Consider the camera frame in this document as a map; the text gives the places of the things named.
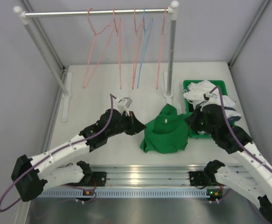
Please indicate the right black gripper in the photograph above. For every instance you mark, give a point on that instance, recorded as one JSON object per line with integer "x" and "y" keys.
{"x": 191, "y": 120}

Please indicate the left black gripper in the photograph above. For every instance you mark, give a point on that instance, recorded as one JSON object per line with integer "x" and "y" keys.
{"x": 129, "y": 123}

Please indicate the green tank top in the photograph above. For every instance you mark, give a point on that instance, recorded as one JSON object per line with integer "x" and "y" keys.
{"x": 167, "y": 133}

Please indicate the pink wire hanger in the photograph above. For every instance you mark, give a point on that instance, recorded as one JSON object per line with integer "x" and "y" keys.
{"x": 118, "y": 29}
{"x": 161, "y": 47}
{"x": 137, "y": 41}
{"x": 87, "y": 78}

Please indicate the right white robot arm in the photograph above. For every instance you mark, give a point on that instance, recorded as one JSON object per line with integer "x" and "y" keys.
{"x": 241, "y": 147}

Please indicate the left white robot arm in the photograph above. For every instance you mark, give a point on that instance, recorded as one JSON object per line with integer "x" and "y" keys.
{"x": 33, "y": 175}

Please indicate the white clothes pile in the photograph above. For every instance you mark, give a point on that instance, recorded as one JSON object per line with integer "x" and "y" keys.
{"x": 194, "y": 95}

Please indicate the silver clothes rack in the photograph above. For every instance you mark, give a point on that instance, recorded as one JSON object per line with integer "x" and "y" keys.
{"x": 66, "y": 88}

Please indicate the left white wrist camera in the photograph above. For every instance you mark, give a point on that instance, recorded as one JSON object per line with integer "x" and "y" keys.
{"x": 123, "y": 105}

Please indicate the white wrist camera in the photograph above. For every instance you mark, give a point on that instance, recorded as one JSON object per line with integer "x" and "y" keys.
{"x": 210, "y": 97}
{"x": 123, "y": 105}

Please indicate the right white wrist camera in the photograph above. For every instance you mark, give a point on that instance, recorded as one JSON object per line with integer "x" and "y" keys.
{"x": 210, "y": 97}

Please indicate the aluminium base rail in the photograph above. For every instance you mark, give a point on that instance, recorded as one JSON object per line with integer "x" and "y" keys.
{"x": 145, "y": 175}

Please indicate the white slotted cable duct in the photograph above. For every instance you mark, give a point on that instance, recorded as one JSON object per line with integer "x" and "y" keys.
{"x": 132, "y": 193}

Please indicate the blue wire hanger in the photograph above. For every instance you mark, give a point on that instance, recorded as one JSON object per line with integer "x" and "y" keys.
{"x": 146, "y": 36}

